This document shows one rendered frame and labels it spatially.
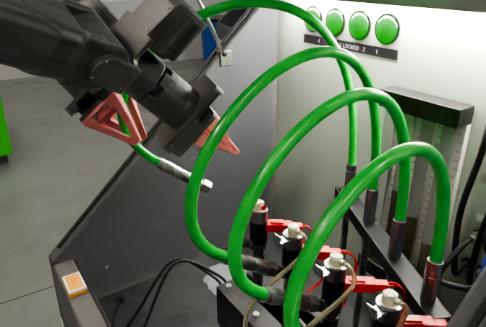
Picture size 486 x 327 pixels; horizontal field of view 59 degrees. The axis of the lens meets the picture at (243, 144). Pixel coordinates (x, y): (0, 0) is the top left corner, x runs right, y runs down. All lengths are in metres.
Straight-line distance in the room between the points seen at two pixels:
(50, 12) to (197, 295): 0.70
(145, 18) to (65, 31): 0.11
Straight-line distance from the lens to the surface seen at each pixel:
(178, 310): 0.95
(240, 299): 0.74
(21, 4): 0.41
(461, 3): 0.69
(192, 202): 0.48
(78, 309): 0.82
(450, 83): 0.73
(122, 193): 0.91
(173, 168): 0.69
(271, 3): 0.65
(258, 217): 0.66
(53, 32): 0.41
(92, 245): 0.94
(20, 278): 2.58
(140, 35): 0.49
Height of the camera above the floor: 1.48
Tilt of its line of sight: 22 degrees down
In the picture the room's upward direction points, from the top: straight up
